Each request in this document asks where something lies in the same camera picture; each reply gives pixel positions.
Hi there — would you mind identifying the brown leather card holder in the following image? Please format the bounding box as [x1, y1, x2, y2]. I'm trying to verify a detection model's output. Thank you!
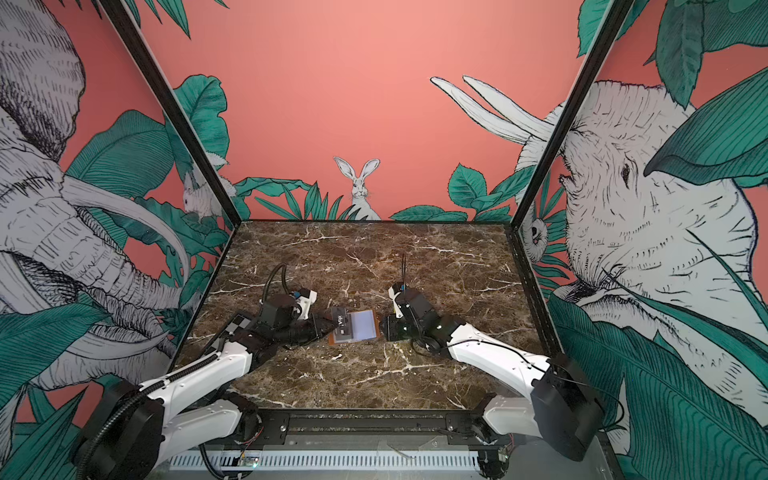
[329, 310, 380, 345]

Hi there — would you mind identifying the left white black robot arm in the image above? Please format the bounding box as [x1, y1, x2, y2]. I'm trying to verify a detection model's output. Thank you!
[70, 289, 336, 479]

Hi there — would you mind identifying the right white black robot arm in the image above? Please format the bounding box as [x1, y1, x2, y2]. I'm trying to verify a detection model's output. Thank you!
[380, 282, 605, 461]

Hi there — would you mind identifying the checkerboard calibration tag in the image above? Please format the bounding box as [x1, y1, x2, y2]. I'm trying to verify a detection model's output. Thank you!
[211, 312, 253, 349]

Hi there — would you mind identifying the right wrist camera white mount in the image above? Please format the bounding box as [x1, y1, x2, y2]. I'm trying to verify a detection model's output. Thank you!
[388, 282, 403, 319]

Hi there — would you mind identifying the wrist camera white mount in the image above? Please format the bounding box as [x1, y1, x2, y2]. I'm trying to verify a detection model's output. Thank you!
[388, 282, 403, 319]
[292, 288, 318, 321]

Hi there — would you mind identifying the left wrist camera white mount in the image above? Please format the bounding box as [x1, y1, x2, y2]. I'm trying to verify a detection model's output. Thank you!
[292, 288, 318, 321]

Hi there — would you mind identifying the black front mounting rail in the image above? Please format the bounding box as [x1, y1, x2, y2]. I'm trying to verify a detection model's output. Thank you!
[197, 407, 601, 448]

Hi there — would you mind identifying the white slotted cable duct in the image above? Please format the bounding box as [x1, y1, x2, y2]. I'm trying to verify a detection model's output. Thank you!
[169, 449, 481, 473]

